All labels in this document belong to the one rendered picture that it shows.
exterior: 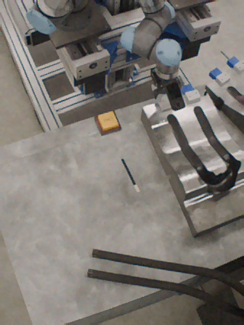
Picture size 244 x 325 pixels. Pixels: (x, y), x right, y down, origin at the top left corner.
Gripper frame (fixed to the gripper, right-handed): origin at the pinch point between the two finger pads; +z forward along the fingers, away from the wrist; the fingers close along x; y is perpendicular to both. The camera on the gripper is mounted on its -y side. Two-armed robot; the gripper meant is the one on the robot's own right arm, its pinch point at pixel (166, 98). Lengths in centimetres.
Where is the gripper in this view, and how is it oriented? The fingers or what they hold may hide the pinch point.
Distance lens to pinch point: 172.4
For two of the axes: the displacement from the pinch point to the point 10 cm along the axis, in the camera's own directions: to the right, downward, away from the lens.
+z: 0.3, 2.5, 9.7
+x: -9.3, 3.5, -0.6
